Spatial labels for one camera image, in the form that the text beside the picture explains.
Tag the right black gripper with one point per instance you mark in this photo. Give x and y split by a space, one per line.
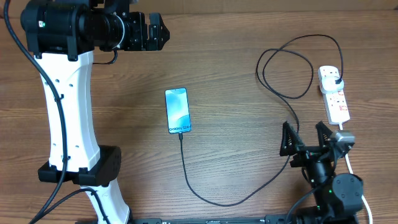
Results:
307 154

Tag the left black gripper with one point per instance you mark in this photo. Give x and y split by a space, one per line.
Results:
140 42

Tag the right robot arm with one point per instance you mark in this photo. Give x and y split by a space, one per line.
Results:
333 198

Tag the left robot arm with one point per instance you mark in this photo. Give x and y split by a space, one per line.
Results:
62 35

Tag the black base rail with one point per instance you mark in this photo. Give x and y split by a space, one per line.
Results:
268 219

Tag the white USB charger plug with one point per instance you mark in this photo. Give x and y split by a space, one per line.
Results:
329 85

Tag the Samsung Galaxy smartphone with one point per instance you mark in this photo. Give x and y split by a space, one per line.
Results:
178 113

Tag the white power strip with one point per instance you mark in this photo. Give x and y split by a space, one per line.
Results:
335 104

